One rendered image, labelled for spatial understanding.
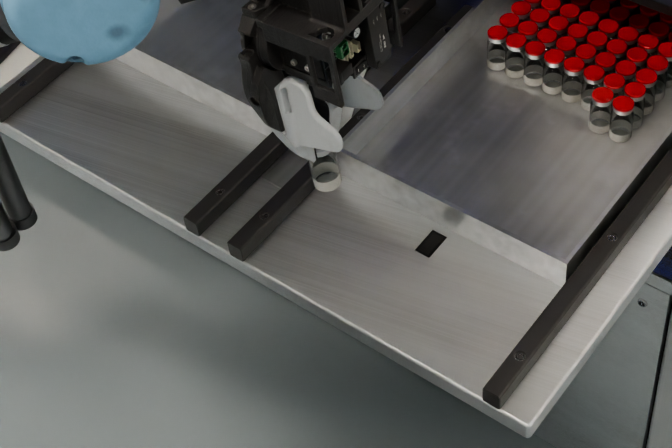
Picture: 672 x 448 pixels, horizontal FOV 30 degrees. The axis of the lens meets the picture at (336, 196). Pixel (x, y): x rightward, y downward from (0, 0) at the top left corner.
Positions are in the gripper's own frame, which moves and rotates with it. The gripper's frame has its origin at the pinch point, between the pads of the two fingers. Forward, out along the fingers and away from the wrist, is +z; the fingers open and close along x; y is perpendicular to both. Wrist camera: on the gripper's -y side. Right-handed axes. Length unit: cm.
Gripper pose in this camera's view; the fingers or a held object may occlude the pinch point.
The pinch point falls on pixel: (311, 133)
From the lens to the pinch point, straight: 93.3
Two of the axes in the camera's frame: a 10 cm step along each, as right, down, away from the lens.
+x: 6.0, -6.4, 4.8
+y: 7.9, 3.6, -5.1
